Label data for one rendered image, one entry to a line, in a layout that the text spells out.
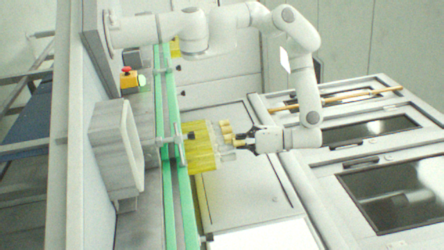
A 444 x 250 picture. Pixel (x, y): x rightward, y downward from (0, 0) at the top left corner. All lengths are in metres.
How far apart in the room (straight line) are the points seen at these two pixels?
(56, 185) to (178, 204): 0.36
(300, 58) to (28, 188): 1.07
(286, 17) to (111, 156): 0.70
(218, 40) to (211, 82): 6.43
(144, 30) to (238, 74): 6.58
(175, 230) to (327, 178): 0.68
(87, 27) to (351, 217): 1.01
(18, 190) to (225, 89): 6.57
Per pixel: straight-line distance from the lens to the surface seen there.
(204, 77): 7.62
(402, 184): 1.51
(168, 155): 1.28
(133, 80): 1.52
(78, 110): 0.96
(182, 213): 1.07
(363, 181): 1.50
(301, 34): 1.27
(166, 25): 1.19
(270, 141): 1.34
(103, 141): 0.96
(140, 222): 1.06
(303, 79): 1.32
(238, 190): 1.37
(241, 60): 7.63
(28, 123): 1.60
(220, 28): 1.24
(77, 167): 0.88
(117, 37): 1.20
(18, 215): 1.63
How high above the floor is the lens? 0.99
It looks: 5 degrees up
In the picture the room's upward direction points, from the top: 80 degrees clockwise
